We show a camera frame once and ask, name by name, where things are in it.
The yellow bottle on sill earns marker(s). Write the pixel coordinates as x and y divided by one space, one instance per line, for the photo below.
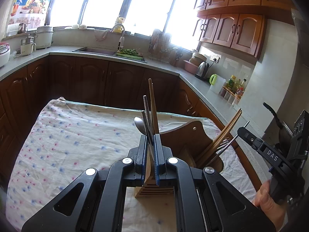
117 27

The green vegetable basket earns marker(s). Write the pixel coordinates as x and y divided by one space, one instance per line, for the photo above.
132 54

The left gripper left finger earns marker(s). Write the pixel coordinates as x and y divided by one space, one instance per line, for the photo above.
95 200

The upper wooden cabinets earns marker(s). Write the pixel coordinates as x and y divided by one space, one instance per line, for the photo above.
239 25

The large white cooker pot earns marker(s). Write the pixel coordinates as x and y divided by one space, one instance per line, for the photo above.
43 38

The steel electric kettle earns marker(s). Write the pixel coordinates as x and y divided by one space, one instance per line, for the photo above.
202 71

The steel spoon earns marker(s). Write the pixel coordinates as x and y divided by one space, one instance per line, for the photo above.
140 125

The floral white tablecloth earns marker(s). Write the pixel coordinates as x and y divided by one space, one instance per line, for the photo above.
67 138

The range hood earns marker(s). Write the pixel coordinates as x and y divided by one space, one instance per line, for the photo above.
302 36

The steel fork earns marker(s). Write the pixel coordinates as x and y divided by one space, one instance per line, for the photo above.
150 174
223 144

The dish drying rack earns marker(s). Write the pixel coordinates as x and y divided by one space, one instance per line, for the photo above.
161 49

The condiment bottles group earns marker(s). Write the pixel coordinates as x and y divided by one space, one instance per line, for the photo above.
233 90

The lower wooden cabinets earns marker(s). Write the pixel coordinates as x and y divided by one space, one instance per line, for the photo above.
25 92

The kitchen sink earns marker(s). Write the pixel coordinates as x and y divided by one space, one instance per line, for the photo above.
97 51

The tropical fruit poster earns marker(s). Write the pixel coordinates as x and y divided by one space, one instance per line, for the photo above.
30 12

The pink basin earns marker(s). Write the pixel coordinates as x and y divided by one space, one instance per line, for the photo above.
190 67

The white red rice cooker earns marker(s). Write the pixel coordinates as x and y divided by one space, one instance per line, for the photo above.
4 53

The wooden chopstick one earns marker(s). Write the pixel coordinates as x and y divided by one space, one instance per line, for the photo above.
223 135

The green handled white pitcher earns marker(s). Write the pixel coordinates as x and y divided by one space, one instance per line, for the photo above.
216 83

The wooden cabinets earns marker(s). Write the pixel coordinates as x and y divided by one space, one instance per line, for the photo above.
25 92
239 25

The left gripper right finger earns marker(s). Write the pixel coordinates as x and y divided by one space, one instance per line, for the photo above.
204 199

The person's right hand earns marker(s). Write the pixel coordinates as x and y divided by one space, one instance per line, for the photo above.
275 212

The black wok with lid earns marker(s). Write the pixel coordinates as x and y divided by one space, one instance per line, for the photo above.
285 134

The wooden utensil holder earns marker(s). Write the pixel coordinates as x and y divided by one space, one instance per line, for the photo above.
186 142

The small white electric pot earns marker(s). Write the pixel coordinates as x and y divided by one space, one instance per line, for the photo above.
27 46

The wooden chopstick three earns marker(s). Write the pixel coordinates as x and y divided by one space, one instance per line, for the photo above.
153 107

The wall power outlet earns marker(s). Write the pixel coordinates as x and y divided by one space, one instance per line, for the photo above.
215 58

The steel chopstick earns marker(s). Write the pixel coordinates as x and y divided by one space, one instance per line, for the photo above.
211 154
146 108

